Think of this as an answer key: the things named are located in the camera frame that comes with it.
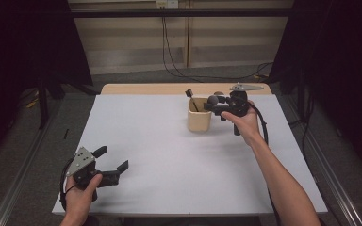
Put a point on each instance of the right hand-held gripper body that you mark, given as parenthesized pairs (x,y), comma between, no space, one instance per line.
(238,105)

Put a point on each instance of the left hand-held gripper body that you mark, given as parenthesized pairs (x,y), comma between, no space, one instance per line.
(81,161)

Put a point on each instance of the thick black powder brush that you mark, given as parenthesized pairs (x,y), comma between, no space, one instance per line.
(213,100)

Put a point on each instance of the beige square cup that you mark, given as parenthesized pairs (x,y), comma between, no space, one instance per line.
(198,122)

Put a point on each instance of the thin black makeup brush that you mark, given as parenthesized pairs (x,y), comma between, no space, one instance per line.
(189,93)

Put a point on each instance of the person's right hand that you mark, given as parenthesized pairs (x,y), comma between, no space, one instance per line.
(250,128)

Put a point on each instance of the person's left hand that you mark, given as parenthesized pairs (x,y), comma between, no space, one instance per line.
(78,207)

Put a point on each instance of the round table grommet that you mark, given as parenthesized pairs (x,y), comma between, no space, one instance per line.
(219,93)

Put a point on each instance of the small black floor item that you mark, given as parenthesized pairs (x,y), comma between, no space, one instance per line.
(66,134)

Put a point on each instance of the white table mat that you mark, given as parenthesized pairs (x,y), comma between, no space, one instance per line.
(169,157)

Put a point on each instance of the black metal stand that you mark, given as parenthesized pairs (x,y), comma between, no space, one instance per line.
(43,103)

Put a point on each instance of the wooden table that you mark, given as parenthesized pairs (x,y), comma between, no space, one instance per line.
(144,89)

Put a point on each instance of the black curtain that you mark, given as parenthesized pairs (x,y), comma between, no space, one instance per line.
(342,62)
(19,47)

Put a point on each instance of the black horizontal bar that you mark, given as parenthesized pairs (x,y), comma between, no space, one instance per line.
(138,13)

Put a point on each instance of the aluminium floor rail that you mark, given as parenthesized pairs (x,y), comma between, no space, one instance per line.
(342,194)
(15,185)

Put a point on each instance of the wooden wall strip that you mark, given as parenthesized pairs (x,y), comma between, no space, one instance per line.
(188,37)

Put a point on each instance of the white wall socket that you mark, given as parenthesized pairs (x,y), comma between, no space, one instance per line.
(167,4)

